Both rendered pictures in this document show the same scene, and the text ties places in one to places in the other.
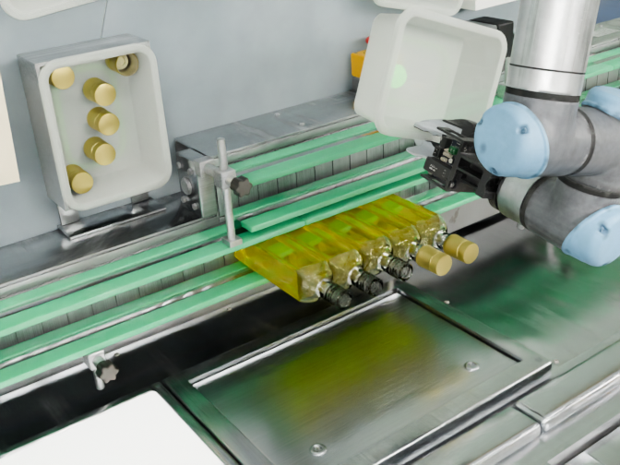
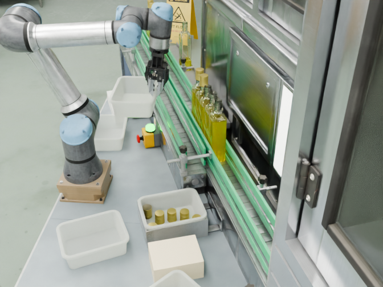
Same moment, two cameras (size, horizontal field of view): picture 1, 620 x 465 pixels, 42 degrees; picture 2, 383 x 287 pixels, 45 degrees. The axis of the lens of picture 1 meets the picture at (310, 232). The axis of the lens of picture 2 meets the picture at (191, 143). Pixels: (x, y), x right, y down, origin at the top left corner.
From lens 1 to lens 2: 0.80 m
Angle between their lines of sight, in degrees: 23
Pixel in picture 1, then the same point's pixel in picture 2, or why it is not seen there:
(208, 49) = (144, 191)
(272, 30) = (137, 172)
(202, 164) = (182, 171)
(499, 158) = (133, 35)
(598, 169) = (138, 13)
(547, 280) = (217, 52)
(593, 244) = (163, 9)
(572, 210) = (155, 20)
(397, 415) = (253, 66)
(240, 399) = (266, 128)
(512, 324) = not seen: hidden behind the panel
